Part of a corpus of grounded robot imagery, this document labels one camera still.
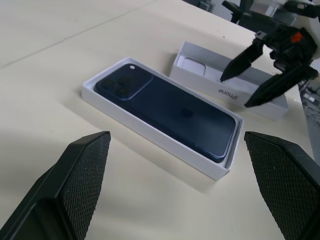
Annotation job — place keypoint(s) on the dark blue smartphone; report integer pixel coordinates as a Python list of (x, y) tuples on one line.
[(175, 112)]

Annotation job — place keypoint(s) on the grey background equipment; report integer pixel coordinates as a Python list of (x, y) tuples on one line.
[(206, 3)]

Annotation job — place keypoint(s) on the white phone box base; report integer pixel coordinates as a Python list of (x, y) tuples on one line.
[(150, 131)]

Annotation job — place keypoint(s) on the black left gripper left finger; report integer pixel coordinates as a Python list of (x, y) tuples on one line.
[(62, 195)]

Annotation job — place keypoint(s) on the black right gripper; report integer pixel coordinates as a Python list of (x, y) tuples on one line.
[(287, 50)]

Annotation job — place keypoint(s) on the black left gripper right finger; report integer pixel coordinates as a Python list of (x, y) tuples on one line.
[(287, 187)]

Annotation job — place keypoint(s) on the black background stand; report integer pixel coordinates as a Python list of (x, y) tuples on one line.
[(243, 10)]

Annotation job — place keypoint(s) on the white phone box lid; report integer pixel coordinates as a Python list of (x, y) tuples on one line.
[(207, 83)]

